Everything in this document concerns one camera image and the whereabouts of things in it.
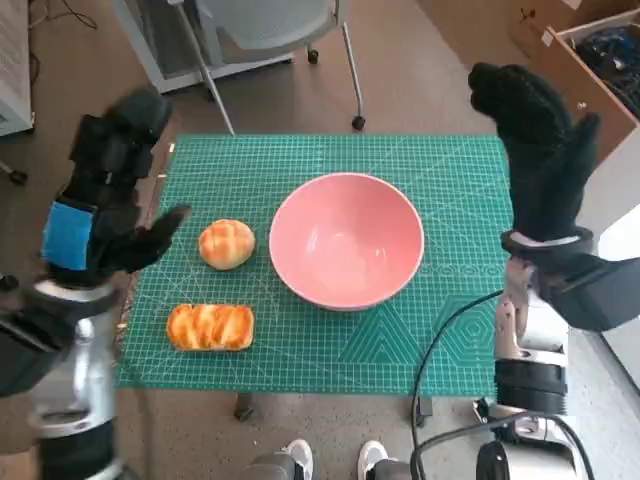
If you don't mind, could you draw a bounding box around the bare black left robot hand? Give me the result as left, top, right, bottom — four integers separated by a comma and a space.
42, 89, 192, 287

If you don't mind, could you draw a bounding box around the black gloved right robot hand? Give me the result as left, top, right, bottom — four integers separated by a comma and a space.
467, 62, 601, 242

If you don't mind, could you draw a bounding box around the round toy bread bun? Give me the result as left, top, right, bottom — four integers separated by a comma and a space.
198, 218, 256, 271

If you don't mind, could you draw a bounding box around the long toy bread loaf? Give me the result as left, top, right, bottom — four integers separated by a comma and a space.
166, 303, 255, 352

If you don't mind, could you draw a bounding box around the pink bowl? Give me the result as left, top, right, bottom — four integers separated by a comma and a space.
268, 172, 426, 312

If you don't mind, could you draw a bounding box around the white desk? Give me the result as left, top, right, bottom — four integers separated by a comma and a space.
597, 203, 640, 351

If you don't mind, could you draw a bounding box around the wooden crate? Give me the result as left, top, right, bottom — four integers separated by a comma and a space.
542, 9, 640, 166

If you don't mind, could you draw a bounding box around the brown cardboard box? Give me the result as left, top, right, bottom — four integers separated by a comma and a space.
508, 0, 640, 61

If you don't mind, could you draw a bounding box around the white perforated appliance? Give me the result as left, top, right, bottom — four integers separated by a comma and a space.
0, 0, 36, 137

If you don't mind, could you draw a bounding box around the white glass-front cabinet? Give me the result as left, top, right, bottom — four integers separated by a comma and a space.
110, 0, 294, 95

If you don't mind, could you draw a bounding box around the black and white clamp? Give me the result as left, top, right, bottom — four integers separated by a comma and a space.
472, 397, 501, 426

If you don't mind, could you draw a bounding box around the green cutting mat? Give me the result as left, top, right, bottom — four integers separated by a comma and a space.
115, 133, 514, 398

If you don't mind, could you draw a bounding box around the grey mesh office chair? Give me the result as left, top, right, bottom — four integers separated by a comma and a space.
169, 0, 369, 136

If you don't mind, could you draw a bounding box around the dark grey leg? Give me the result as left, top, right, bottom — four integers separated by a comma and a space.
374, 459, 414, 480
248, 449, 301, 480

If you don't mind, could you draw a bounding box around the white shoe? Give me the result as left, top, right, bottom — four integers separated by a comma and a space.
285, 438, 315, 480
358, 439, 390, 480

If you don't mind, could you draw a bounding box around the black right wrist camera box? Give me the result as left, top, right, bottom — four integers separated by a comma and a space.
539, 247, 640, 332

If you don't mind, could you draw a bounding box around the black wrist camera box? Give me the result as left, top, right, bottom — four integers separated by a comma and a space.
0, 294, 76, 399
539, 247, 640, 332

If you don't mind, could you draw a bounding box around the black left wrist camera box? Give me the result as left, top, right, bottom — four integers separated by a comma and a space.
0, 294, 76, 399

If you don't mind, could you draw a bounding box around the tangle of black cables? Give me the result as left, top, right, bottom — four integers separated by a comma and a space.
572, 27, 640, 121

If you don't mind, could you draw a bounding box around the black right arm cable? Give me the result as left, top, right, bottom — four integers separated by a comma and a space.
409, 288, 596, 480

